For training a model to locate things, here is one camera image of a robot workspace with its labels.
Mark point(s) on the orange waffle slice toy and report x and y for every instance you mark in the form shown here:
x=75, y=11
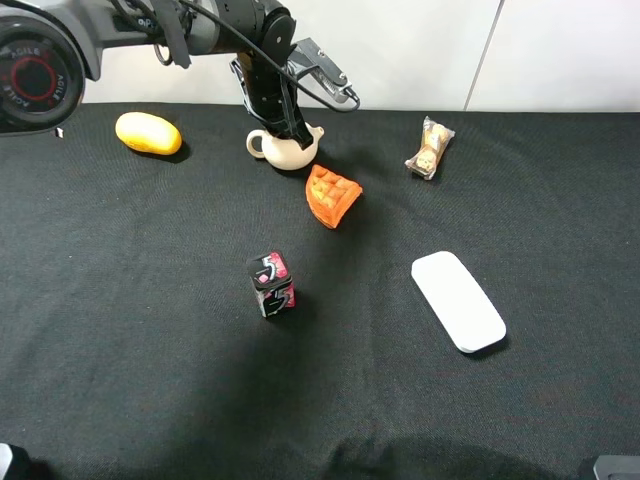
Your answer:
x=330, y=195

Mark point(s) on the cream ceramic teapot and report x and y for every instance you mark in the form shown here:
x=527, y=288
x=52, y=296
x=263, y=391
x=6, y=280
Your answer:
x=283, y=154

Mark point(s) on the black red gum box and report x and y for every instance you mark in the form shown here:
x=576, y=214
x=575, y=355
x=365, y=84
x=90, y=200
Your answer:
x=272, y=283

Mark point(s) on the white oblong case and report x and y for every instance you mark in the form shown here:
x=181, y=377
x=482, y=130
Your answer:
x=464, y=310

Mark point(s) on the wrapped cookie packet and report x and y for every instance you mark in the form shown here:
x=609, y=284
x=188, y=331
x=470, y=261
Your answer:
x=434, y=141

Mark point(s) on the grey device bottom left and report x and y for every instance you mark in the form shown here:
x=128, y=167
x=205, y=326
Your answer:
x=6, y=460

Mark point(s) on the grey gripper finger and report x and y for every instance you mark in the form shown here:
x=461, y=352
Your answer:
x=314, y=62

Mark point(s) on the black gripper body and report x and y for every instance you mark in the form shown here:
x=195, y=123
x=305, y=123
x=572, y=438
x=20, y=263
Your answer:
x=267, y=74

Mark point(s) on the grey device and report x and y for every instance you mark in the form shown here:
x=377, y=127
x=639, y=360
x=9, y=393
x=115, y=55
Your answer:
x=617, y=467
x=6, y=460

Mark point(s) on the black tablecloth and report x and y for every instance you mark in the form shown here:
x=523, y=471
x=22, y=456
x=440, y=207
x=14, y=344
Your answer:
x=133, y=346

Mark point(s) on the grey device bottom right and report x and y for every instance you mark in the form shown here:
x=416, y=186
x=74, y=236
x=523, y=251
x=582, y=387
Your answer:
x=617, y=467

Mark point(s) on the yellow mango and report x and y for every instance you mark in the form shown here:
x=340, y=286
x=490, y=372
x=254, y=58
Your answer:
x=146, y=133

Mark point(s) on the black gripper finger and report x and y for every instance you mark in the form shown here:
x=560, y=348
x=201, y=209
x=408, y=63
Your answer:
x=293, y=127

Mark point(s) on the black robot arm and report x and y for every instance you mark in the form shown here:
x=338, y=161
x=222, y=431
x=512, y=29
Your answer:
x=50, y=49

